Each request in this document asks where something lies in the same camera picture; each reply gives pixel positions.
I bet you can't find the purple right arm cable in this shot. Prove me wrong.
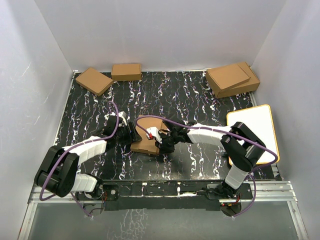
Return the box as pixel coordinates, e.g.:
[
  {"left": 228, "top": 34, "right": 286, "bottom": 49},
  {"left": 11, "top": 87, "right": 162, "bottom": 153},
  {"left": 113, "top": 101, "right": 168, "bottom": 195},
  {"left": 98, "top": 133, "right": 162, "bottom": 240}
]
[{"left": 134, "top": 115, "right": 280, "bottom": 216}]

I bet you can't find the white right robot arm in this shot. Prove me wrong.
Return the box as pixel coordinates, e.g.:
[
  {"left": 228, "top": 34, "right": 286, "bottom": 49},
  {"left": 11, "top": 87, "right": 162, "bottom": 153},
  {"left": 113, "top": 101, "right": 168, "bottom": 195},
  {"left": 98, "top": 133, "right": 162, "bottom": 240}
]
[{"left": 155, "top": 121, "right": 266, "bottom": 199}]

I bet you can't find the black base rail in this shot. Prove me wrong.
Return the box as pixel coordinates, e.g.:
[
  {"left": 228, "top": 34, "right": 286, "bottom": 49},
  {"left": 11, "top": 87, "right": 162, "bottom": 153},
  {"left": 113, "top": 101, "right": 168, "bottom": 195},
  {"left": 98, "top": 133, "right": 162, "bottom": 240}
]
[{"left": 75, "top": 180, "right": 253, "bottom": 212}]

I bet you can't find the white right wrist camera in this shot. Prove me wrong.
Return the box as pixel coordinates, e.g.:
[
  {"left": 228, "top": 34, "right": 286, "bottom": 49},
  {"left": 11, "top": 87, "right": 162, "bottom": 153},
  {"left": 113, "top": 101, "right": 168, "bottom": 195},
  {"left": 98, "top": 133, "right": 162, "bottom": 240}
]
[{"left": 146, "top": 126, "right": 162, "bottom": 143}]

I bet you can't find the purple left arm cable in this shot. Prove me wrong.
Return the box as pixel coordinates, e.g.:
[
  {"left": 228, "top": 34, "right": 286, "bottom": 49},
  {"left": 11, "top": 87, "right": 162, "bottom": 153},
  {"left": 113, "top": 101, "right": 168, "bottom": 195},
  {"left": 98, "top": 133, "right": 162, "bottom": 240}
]
[{"left": 39, "top": 101, "right": 120, "bottom": 219}]

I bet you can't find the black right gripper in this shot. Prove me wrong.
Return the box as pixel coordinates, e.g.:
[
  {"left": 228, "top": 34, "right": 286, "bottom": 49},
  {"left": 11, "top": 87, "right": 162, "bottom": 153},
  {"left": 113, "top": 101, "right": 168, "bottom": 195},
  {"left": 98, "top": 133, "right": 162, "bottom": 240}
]
[{"left": 155, "top": 130, "right": 180, "bottom": 155}]

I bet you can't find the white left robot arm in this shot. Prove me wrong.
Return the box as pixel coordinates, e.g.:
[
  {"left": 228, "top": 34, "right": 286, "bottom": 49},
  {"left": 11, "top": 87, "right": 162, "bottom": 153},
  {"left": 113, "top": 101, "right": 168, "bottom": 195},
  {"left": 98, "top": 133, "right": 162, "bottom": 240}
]
[{"left": 34, "top": 115, "right": 142, "bottom": 200}]

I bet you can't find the aluminium frame rail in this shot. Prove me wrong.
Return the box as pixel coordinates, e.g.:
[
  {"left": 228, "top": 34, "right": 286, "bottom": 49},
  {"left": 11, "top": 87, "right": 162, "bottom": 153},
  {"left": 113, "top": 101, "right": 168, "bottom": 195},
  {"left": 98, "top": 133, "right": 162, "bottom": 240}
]
[{"left": 246, "top": 181, "right": 309, "bottom": 240}]

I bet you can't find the large cardboard box bottom right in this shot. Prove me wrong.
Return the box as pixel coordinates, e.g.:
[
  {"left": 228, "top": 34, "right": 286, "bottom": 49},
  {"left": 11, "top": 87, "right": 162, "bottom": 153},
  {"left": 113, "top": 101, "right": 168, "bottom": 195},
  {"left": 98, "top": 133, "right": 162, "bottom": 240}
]
[{"left": 218, "top": 61, "right": 260, "bottom": 98}]

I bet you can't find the white board with yellow rim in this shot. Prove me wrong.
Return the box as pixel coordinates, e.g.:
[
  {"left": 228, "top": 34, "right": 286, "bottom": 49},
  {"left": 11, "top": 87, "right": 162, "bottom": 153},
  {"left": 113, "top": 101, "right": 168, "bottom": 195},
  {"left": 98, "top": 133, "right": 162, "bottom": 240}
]
[{"left": 226, "top": 104, "right": 280, "bottom": 163}]

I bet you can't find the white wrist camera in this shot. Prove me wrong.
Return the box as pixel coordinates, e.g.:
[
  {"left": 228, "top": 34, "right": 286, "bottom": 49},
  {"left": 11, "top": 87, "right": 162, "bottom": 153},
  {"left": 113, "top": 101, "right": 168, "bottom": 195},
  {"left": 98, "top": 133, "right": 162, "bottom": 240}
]
[
  {"left": 118, "top": 111, "right": 128, "bottom": 127},
  {"left": 146, "top": 126, "right": 162, "bottom": 143}
]

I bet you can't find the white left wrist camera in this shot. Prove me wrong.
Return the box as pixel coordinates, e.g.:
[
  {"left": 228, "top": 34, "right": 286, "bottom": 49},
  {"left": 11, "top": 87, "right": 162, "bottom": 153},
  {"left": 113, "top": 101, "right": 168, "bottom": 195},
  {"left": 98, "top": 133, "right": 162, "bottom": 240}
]
[{"left": 118, "top": 111, "right": 128, "bottom": 127}]

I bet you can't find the small cardboard box top right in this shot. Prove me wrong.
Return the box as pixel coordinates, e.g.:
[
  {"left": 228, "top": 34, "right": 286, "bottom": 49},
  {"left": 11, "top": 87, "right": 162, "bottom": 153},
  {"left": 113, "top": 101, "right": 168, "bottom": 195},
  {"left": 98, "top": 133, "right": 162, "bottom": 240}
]
[{"left": 205, "top": 64, "right": 250, "bottom": 95}]

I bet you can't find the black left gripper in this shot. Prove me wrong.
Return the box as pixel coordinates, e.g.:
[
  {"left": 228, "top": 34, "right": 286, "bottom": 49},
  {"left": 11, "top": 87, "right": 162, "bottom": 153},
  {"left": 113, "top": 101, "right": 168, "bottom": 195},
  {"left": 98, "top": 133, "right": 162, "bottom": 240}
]
[{"left": 114, "top": 122, "right": 142, "bottom": 147}]

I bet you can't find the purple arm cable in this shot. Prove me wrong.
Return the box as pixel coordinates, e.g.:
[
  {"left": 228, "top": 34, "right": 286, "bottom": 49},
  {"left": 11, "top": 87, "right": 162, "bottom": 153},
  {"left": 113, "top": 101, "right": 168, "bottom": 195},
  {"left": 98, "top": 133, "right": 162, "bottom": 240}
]
[
  {"left": 134, "top": 115, "right": 280, "bottom": 216},
  {"left": 39, "top": 101, "right": 120, "bottom": 219}
]

